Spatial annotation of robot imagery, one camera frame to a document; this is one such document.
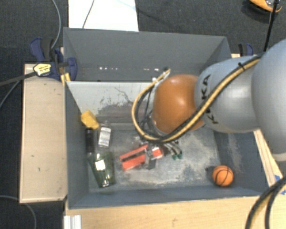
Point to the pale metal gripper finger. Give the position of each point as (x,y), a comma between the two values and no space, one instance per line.
(152,163)

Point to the red-orange flat box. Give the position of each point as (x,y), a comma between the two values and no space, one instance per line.
(132,160)

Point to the green glass bottle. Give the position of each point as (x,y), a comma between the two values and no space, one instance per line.
(103,169)

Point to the dark brown bottle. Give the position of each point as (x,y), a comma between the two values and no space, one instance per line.
(89,141)

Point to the yellow sponge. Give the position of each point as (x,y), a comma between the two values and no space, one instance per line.
(89,119)

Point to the orange basketball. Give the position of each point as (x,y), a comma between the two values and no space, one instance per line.
(222,176)

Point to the grey metal bin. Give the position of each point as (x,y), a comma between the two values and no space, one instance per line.
(133,56)

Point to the pale wood board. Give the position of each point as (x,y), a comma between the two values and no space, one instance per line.
(43,137)

